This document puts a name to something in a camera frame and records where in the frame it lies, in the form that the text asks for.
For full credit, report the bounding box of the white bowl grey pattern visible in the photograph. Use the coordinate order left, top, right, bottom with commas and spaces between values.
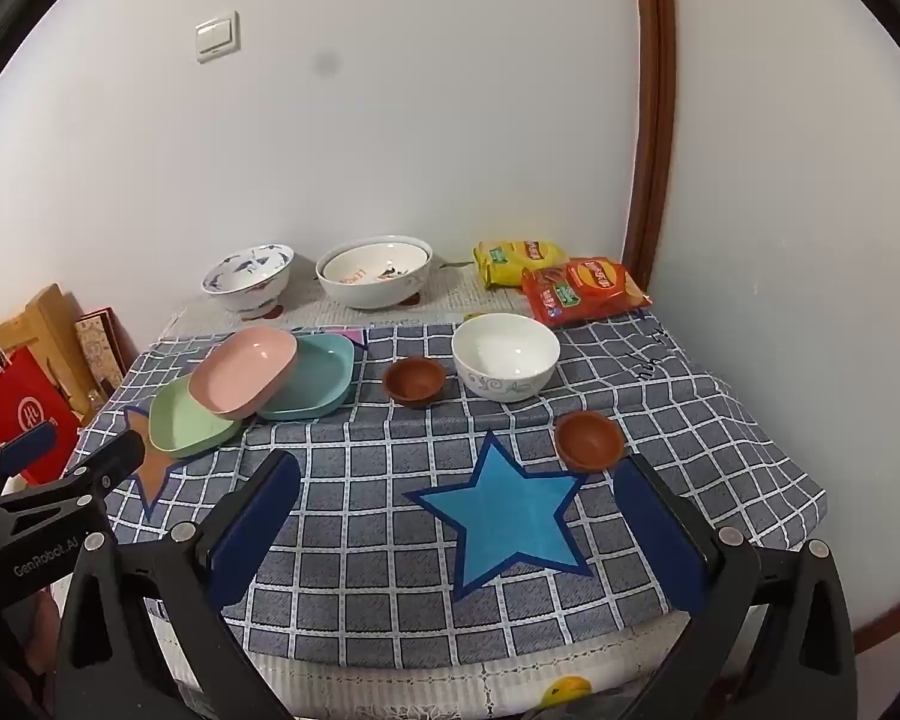
451, 313, 561, 402

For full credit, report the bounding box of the brown baseboard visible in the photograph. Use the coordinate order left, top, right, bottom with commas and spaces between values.
851, 577, 900, 655

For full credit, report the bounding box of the brown wooden door frame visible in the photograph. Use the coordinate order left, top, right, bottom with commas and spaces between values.
621, 0, 677, 293

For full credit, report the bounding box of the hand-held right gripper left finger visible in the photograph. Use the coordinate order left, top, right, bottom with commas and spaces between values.
55, 450, 302, 720

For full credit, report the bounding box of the red chips bag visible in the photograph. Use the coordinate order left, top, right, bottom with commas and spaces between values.
521, 256, 653, 328

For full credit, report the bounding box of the patterned red box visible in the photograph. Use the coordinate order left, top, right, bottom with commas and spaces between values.
73, 306, 128, 400

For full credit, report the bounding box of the blue patterned white bowl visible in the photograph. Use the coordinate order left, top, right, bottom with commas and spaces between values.
200, 244, 295, 318

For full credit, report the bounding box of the small brown bowl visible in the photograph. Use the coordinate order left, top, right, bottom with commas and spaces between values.
382, 357, 448, 410
553, 411, 625, 473

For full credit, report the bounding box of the grey checkered star tablecloth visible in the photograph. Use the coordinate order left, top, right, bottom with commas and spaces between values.
75, 315, 828, 668

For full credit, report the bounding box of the newspaper print table cover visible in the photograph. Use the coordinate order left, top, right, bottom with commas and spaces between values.
154, 259, 691, 720

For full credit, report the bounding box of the green plate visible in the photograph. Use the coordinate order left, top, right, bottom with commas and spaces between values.
148, 377, 242, 458

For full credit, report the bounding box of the yellow chips bag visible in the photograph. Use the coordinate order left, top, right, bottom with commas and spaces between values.
472, 240, 569, 292

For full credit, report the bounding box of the pink plate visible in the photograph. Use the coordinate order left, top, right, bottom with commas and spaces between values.
188, 326, 299, 421

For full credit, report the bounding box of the red paper bag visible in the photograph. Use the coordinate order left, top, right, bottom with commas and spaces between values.
0, 337, 83, 487

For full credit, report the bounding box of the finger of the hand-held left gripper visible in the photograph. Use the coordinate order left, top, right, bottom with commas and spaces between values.
60, 430, 147, 502
0, 420, 59, 485

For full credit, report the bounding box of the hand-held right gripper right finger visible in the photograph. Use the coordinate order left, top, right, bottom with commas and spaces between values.
611, 452, 861, 720

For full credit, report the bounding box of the large white printed bowl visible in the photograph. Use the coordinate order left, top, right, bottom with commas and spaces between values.
315, 237, 434, 311

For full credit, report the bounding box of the cardboard box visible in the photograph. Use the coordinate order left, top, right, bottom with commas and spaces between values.
0, 283, 95, 421

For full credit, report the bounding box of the teal plate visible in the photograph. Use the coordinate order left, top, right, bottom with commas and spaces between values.
255, 333, 356, 422

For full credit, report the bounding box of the white light switch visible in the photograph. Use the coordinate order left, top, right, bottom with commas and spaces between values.
193, 11, 239, 63

